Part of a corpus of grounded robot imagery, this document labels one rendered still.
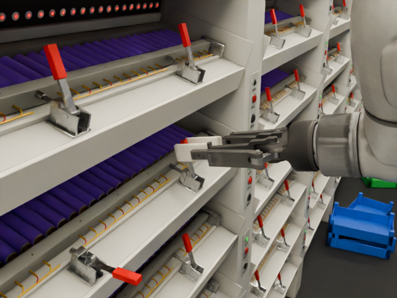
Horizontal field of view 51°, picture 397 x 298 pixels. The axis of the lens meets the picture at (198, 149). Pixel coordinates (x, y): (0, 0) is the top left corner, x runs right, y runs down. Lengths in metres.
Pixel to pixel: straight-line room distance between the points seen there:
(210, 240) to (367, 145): 0.47
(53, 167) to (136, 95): 0.19
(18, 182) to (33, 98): 0.12
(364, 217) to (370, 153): 1.88
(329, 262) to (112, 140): 1.81
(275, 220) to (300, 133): 0.81
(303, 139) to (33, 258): 0.38
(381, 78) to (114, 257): 0.39
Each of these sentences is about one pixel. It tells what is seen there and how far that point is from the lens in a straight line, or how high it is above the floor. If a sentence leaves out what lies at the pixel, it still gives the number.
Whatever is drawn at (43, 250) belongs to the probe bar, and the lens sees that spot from 0.54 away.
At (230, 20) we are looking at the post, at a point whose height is 1.21.
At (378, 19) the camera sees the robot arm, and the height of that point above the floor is 1.24.
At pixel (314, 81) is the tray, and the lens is 1.52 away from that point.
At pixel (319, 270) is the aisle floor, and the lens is 2.14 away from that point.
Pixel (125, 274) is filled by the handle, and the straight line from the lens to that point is 0.50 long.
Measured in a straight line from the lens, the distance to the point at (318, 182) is 2.11.
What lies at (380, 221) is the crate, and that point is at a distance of 2.44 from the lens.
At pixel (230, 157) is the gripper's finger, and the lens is 0.61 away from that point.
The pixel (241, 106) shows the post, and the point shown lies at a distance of 0.84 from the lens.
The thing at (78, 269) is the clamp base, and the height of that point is 0.95.
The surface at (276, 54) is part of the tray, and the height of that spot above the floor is 1.12.
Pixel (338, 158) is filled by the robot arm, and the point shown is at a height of 1.06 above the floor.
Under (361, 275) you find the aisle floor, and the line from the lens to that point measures 2.17.
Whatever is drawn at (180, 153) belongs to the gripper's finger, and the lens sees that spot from 0.69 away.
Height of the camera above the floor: 1.27
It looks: 22 degrees down
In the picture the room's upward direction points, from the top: straight up
